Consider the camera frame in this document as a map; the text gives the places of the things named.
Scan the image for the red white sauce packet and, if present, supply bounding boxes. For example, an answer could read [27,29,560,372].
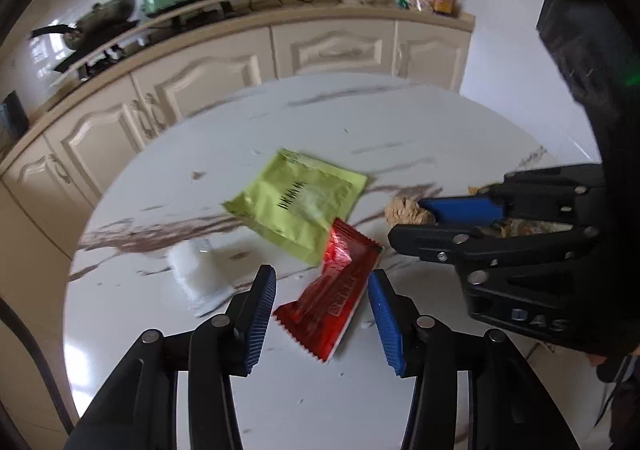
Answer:
[273,218,383,362]

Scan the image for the white plastic cup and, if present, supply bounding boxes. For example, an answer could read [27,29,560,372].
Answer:
[167,238,233,318]

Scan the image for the small ginger piece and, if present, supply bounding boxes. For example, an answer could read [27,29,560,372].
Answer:
[384,197,436,228]

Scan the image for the yellow-green snack bag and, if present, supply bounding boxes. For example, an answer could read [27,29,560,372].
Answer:
[222,149,368,267]

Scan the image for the green gold food pouch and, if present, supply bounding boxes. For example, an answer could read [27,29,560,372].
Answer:
[478,217,573,239]

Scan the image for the cream lower kitchen cabinets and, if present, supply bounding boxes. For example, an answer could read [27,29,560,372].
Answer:
[1,4,475,255]

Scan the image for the white marble round table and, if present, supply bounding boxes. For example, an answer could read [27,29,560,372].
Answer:
[63,73,608,449]

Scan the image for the black electric kettle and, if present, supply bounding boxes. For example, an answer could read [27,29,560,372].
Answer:
[1,91,29,143]

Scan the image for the black gas stove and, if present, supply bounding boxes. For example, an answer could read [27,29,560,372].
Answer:
[53,0,239,82]

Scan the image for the black wok with lid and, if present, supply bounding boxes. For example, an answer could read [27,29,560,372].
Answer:
[30,0,137,51]

